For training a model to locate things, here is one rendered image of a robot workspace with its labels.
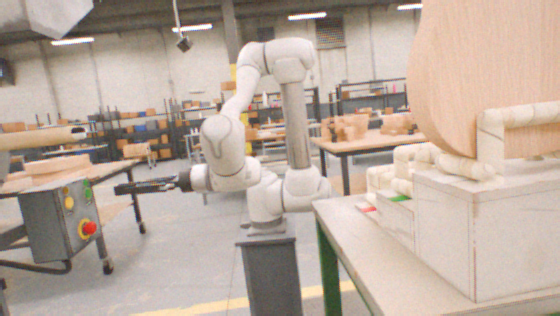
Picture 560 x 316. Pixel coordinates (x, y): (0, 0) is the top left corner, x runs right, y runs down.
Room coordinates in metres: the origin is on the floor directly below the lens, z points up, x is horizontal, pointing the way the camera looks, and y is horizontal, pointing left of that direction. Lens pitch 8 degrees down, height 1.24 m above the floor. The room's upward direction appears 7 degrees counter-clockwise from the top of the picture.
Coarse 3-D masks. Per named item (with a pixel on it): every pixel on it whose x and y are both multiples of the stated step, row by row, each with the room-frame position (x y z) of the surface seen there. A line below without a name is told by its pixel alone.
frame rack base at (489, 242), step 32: (512, 160) 0.51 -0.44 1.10; (544, 160) 0.48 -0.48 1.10; (416, 192) 0.50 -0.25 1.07; (448, 192) 0.42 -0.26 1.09; (480, 192) 0.37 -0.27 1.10; (512, 192) 0.37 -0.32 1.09; (544, 192) 0.38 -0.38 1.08; (416, 224) 0.51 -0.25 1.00; (448, 224) 0.42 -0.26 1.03; (480, 224) 0.37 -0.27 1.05; (512, 224) 0.37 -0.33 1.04; (544, 224) 0.38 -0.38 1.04; (416, 256) 0.51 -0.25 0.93; (448, 256) 0.42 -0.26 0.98; (480, 256) 0.37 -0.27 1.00; (512, 256) 0.37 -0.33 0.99; (544, 256) 0.38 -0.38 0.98; (480, 288) 0.37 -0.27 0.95; (512, 288) 0.37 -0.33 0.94; (544, 288) 0.38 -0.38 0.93
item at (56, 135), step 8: (48, 128) 0.52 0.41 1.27; (56, 128) 0.52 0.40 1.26; (64, 128) 0.52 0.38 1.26; (0, 136) 0.51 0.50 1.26; (8, 136) 0.51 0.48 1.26; (16, 136) 0.51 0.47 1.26; (24, 136) 0.51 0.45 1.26; (32, 136) 0.51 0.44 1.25; (40, 136) 0.51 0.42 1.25; (48, 136) 0.51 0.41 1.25; (56, 136) 0.51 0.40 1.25; (64, 136) 0.51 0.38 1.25; (0, 144) 0.51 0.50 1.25; (8, 144) 0.51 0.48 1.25; (16, 144) 0.51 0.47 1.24; (24, 144) 0.51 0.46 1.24; (32, 144) 0.51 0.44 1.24; (40, 144) 0.52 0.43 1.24; (48, 144) 0.52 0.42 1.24; (56, 144) 0.52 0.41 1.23
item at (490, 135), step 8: (480, 128) 0.40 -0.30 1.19; (488, 128) 0.39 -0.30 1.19; (496, 128) 0.38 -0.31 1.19; (480, 136) 0.40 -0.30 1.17; (488, 136) 0.39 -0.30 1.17; (496, 136) 0.38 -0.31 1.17; (480, 144) 0.40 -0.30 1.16; (488, 144) 0.39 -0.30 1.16; (496, 144) 0.38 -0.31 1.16; (480, 152) 0.40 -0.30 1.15; (488, 152) 0.39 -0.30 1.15; (496, 152) 0.38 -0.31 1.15; (480, 160) 0.40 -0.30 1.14; (488, 160) 0.39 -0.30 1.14; (496, 160) 0.38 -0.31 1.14; (496, 168) 0.38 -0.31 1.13; (496, 176) 0.38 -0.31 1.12; (488, 184) 0.39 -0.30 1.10; (496, 184) 0.38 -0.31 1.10
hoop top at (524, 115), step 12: (492, 108) 0.40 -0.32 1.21; (504, 108) 0.39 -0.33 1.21; (516, 108) 0.39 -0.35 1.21; (528, 108) 0.39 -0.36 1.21; (540, 108) 0.39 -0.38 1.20; (552, 108) 0.39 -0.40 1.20; (480, 120) 0.40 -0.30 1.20; (492, 120) 0.39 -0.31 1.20; (504, 120) 0.38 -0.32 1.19; (516, 120) 0.39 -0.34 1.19; (528, 120) 0.39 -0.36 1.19; (540, 120) 0.39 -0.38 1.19; (552, 120) 0.40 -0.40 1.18
